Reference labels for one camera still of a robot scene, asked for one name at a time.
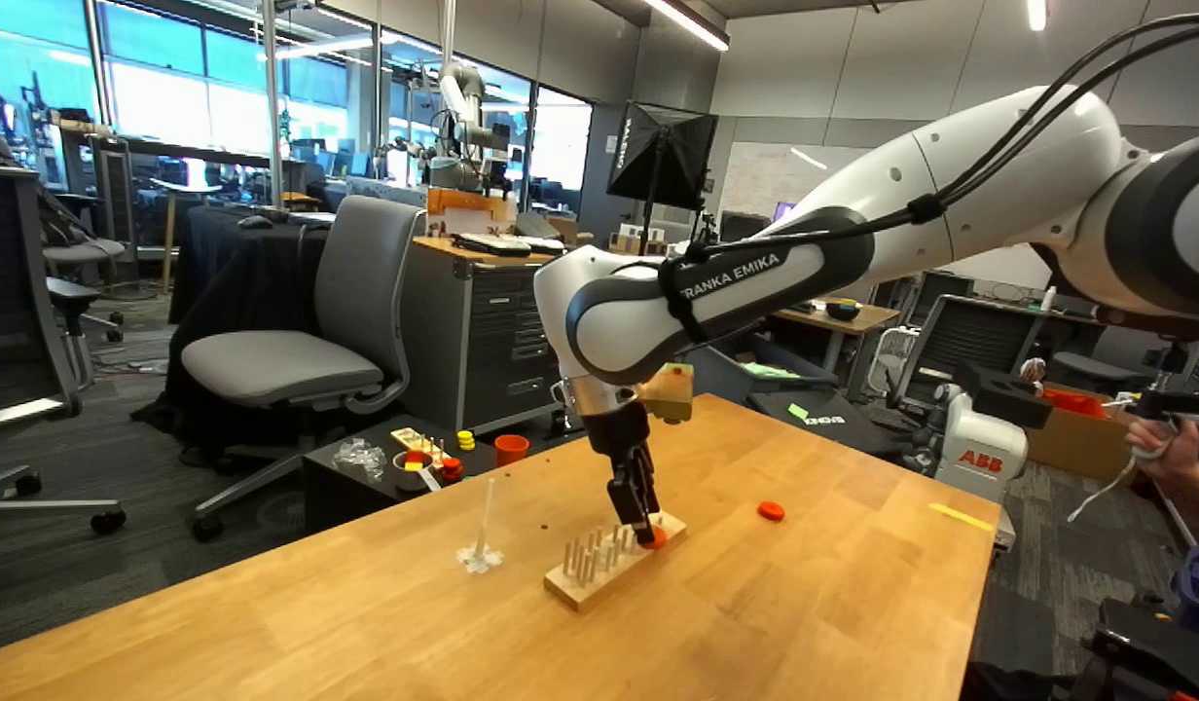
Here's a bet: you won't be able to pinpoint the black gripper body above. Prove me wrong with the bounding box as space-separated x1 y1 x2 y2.
580 397 654 458

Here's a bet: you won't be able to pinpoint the white ABB robot base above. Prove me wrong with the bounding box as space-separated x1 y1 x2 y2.
929 383 1032 507

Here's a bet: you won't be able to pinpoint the red plastic object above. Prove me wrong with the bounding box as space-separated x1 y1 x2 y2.
1038 383 1112 420

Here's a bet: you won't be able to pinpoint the person's bare hand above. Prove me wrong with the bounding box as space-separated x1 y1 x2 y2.
1127 412 1199 479

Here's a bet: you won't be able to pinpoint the wooden board clear pegs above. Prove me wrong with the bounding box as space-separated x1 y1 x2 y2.
543 507 692 611

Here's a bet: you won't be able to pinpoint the dark grey storage bin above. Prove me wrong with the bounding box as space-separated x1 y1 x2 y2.
684 337 840 407

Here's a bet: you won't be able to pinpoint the grey drawer cabinet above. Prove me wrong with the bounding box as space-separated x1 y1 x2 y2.
403 233 570 438

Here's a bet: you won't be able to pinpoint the clear peg stand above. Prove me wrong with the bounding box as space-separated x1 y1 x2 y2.
451 471 512 579

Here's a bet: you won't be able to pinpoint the tan wooden block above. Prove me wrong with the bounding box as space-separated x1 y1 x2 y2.
384 423 451 458

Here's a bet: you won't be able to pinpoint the black keyboard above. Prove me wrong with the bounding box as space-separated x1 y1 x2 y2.
449 224 574 262

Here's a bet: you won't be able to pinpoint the long wooden desk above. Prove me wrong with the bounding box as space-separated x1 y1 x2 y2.
768 294 902 383

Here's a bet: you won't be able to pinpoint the clear plastic bag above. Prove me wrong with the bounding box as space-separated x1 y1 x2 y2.
327 433 388 479

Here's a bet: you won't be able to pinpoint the black side table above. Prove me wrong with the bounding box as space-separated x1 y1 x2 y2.
750 387 945 467

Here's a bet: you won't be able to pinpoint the orange cardboard box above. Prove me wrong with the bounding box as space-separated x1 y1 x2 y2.
426 188 523 241

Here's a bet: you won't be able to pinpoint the black softbox light stand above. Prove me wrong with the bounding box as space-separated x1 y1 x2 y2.
605 101 724 262

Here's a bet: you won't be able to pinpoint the black low table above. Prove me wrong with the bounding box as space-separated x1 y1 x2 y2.
301 412 552 535

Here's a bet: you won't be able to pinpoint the grey office chair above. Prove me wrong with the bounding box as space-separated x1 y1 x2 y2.
174 190 430 545

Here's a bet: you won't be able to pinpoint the yellow tape strip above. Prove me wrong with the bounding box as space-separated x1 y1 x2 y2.
927 498 1005 536

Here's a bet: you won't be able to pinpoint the grey monitor back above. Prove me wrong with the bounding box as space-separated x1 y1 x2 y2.
913 290 1049 397

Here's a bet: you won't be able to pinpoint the ceiling light strip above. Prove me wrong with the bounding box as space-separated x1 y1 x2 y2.
639 0 731 55

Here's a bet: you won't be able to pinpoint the black draped cloth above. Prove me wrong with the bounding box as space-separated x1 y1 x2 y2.
130 201 343 451

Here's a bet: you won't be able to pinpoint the white vertical pole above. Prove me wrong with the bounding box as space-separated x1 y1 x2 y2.
262 0 288 211

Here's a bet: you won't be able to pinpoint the black equipment case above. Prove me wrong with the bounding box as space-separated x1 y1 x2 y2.
1086 597 1199 701

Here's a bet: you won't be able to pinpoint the black office chair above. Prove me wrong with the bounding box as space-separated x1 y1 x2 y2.
0 158 130 540

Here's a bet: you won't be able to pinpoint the wall whiteboard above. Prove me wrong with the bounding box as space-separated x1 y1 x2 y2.
720 135 1058 290

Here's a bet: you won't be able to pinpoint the white thin cable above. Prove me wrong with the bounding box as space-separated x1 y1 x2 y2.
1062 445 1168 529

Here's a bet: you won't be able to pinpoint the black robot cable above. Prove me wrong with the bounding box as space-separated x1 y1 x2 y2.
683 6 1199 264

